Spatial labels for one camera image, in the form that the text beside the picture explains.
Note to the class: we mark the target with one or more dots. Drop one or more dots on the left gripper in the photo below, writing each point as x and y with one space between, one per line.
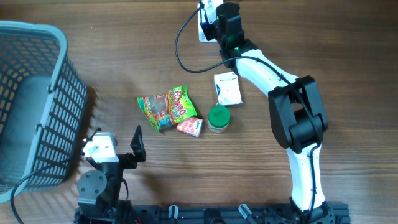
130 160

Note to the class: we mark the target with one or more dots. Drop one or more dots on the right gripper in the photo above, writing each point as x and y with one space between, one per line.
206 27

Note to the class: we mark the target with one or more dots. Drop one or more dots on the Haribo gummy candy bag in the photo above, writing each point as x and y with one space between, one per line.
168 109

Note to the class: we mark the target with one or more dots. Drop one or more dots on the white tissue pack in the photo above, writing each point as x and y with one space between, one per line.
227 89

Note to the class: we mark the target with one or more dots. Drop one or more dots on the red orange snack pack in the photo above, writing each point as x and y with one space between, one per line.
191 126

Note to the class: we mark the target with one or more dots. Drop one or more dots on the green lid jar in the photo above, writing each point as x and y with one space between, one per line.
219 118

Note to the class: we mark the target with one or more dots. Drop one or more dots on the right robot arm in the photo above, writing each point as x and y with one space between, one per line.
298 118

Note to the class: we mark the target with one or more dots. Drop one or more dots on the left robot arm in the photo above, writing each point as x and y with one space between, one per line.
99 188

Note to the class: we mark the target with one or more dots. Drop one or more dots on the white barcode scanner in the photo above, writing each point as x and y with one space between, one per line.
202 31

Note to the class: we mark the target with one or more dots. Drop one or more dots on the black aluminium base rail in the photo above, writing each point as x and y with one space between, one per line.
273 213

